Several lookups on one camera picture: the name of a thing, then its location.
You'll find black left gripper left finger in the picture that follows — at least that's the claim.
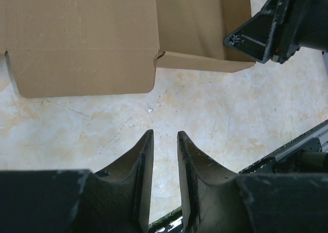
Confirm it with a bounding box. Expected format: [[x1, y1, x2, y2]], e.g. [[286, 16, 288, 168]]
[[1, 130, 154, 232]]

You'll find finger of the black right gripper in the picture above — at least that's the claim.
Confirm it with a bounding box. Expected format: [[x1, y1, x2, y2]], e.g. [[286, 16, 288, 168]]
[[223, 12, 274, 64]]

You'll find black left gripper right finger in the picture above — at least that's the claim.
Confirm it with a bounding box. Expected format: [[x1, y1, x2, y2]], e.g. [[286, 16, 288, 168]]
[[176, 130, 328, 233]]

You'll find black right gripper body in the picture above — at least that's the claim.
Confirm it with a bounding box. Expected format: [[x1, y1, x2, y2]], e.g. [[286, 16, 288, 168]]
[[270, 0, 327, 64]]

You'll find brown cardboard box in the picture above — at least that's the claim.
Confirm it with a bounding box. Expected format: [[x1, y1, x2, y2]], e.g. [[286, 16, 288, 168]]
[[1, 0, 254, 98]]

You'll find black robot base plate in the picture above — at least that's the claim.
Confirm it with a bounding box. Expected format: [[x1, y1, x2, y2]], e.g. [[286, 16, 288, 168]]
[[148, 121, 328, 233]]

